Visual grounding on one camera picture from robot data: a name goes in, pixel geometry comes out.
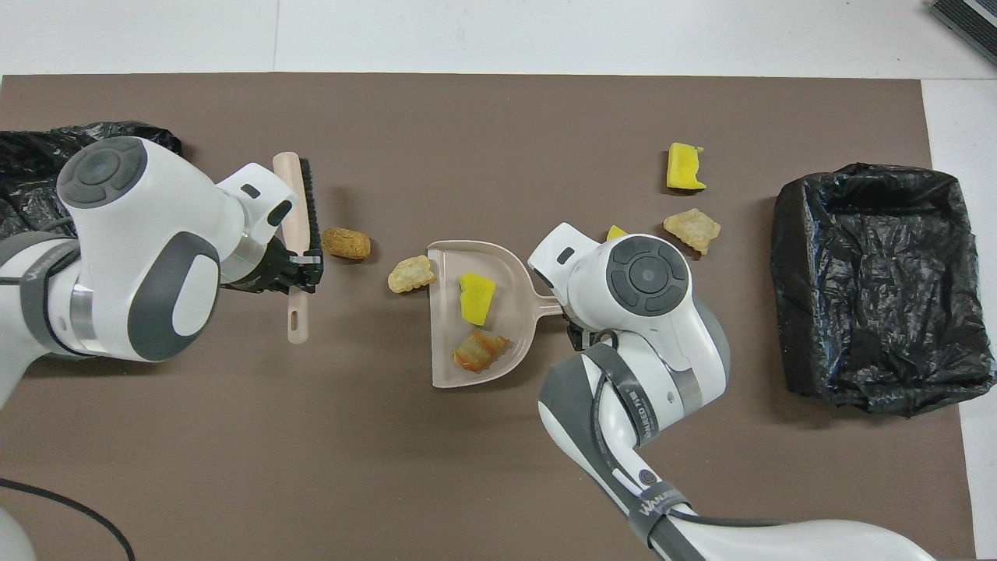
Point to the small yellow sponge wedge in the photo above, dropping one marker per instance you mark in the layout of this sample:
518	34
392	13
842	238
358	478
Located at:
616	233

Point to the striped orange croissant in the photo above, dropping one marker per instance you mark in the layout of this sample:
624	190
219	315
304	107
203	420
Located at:
479	351

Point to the pale lumpy bread piece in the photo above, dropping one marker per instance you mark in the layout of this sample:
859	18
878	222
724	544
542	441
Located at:
411	274

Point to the brown table mat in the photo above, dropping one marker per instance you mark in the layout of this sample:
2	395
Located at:
389	467

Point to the beige hand brush black bristles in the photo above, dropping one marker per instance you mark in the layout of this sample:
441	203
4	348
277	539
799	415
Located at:
294	202

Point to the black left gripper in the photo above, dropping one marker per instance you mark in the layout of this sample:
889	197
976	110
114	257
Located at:
261	269

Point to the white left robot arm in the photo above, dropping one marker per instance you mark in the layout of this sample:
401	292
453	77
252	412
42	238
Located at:
140	249

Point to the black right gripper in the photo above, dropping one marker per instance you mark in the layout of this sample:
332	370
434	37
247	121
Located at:
592	336

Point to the pale toast piece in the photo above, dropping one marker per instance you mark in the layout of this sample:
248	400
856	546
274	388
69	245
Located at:
692	230

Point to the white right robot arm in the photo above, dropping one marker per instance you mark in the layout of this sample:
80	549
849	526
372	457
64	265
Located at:
646	312

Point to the brown oval croquette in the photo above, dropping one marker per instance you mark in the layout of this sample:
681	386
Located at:
347	243

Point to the beige plastic dustpan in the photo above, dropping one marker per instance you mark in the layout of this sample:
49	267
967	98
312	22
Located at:
514	273

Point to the black bag lined bin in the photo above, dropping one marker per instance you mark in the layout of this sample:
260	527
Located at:
880	288
31	156

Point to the notched yellow sponge piece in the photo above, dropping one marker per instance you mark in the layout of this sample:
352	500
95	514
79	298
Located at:
684	167

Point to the dark ribbed grille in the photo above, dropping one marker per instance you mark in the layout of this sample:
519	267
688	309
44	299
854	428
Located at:
967	22

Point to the yellow green-backed sponge block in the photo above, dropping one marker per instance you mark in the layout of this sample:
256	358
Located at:
477	298

